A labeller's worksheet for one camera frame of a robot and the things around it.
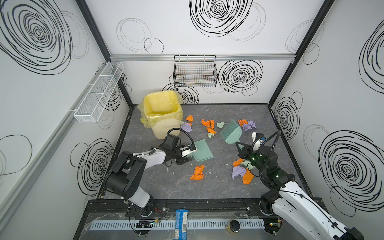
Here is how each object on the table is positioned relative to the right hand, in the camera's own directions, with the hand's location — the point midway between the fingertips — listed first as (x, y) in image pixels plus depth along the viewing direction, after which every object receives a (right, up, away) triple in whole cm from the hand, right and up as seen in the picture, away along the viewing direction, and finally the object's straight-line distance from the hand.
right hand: (234, 144), depth 76 cm
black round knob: (-4, -31, -16) cm, 35 cm away
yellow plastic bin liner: (-44, +22, +23) cm, 54 cm away
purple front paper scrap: (+4, -16, +9) cm, 19 cm away
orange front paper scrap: (-18, -18, +8) cm, 27 cm away
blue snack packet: (-27, -36, -8) cm, 45 cm away
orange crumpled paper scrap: (-24, +13, +35) cm, 45 cm away
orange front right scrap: (+9, -20, +7) cm, 23 cm away
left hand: (-24, -8, +15) cm, 29 cm away
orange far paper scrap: (+13, +11, +32) cm, 36 cm away
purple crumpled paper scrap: (-27, +7, +28) cm, 40 cm away
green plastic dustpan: (-15, -9, +20) cm, 26 cm away
